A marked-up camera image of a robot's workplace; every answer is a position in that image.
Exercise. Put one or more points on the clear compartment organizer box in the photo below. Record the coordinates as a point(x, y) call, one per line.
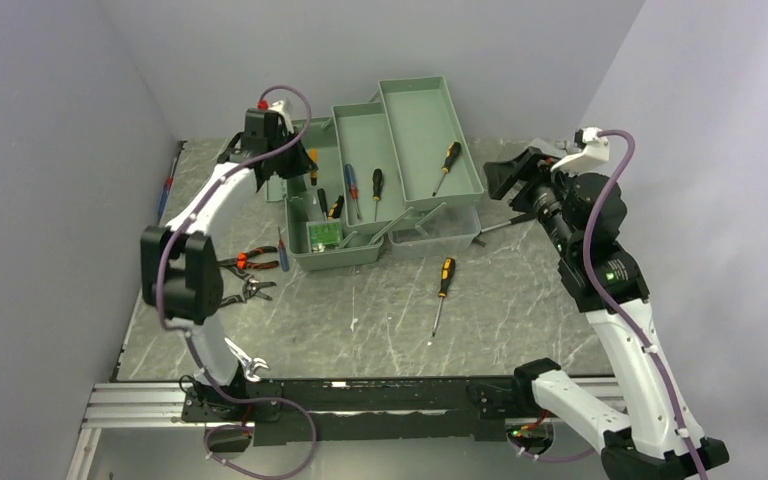
point(547, 147)

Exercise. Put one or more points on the green toolbox base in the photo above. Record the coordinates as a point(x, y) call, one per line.
point(301, 206)

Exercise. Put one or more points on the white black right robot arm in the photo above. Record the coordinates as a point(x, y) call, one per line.
point(655, 435)

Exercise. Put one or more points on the blue red long screwdriver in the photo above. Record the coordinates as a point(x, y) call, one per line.
point(351, 181)

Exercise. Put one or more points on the green toolbox latch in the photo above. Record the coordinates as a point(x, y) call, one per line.
point(275, 190)

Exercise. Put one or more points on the orange black needle-nose pliers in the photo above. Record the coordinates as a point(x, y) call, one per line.
point(248, 260)

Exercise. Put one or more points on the yellow black handle hammer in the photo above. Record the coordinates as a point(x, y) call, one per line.
point(330, 210)

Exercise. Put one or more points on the blue red small screwdriver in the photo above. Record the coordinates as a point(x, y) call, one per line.
point(282, 253)

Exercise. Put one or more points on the green middle toolbox tray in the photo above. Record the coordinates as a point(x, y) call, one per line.
point(366, 142)

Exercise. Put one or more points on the yellow black medium screwdriver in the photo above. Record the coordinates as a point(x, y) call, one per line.
point(377, 187)

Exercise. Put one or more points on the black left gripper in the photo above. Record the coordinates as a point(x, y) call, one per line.
point(303, 164)

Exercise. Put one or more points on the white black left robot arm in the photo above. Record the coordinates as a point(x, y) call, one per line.
point(180, 271)

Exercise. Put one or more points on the green toolbox tray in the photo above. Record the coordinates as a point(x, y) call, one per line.
point(366, 142)
point(424, 123)

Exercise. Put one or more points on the yellow black stubby screwdriver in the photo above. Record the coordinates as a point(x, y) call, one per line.
point(453, 153)

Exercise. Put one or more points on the green top toolbox tray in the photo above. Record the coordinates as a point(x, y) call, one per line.
point(424, 123)

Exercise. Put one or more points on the long yellow black screwdriver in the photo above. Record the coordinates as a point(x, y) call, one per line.
point(447, 275)

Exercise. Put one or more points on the black yellow pliers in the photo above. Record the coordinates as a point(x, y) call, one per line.
point(251, 289)

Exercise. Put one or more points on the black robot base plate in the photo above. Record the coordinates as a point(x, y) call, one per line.
point(300, 425)

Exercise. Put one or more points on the red blue tool at wall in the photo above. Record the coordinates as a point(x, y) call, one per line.
point(166, 189)

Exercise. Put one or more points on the short yellow screwdriver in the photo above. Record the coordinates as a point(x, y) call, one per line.
point(313, 154)

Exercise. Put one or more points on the green label screwdriver bit box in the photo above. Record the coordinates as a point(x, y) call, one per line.
point(323, 236)

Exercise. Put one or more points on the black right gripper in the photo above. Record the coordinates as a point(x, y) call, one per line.
point(531, 169)

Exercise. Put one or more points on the large silver open-end wrench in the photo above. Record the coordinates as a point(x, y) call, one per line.
point(251, 365)

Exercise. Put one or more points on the aluminium frame rail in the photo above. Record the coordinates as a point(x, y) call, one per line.
point(169, 404)

